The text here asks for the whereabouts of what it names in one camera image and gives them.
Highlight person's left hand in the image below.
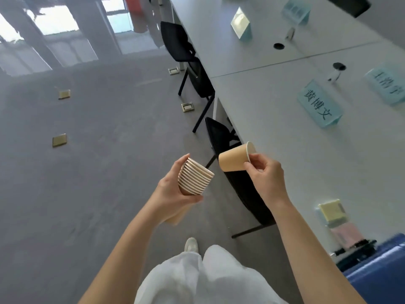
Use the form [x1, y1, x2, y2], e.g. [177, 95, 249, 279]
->
[151, 153, 204, 225]

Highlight person's right hand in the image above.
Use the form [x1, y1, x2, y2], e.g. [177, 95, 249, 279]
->
[244, 153, 292, 209]

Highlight stack of brown paper cups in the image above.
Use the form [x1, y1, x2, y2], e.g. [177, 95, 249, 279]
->
[166, 157, 215, 226]

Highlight single brown paper cup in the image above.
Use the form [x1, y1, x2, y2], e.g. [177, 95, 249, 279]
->
[218, 141, 257, 172]

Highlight person's left forearm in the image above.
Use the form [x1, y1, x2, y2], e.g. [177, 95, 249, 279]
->
[77, 194, 178, 304]

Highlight person's right forearm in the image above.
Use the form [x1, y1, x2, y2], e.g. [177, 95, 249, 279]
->
[274, 199, 367, 304]

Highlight black office chair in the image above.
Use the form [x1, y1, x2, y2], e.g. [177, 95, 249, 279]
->
[205, 117, 277, 239]
[160, 21, 216, 133]

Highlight white shoe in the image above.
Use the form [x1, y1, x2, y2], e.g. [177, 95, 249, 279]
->
[184, 237, 199, 254]

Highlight yellow sticky note pad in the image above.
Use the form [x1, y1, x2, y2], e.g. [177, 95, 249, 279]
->
[318, 199, 347, 224]

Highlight light blue name card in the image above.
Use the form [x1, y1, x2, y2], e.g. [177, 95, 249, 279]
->
[230, 7, 252, 40]
[364, 62, 405, 106]
[282, 0, 312, 26]
[297, 80, 343, 128]

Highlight white trousers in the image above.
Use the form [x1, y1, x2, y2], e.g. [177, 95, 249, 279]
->
[134, 244, 288, 304]

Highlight pink note pad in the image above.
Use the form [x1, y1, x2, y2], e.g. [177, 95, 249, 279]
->
[329, 222, 363, 249]

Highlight black pen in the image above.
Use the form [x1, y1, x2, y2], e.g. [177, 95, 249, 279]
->
[332, 239, 378, 256]

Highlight black notebook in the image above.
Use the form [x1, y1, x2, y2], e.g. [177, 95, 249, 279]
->
[335, 246, 380, 271]

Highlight blue folder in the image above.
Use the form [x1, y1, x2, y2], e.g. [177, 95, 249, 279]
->
[343, 233, 405, 304]

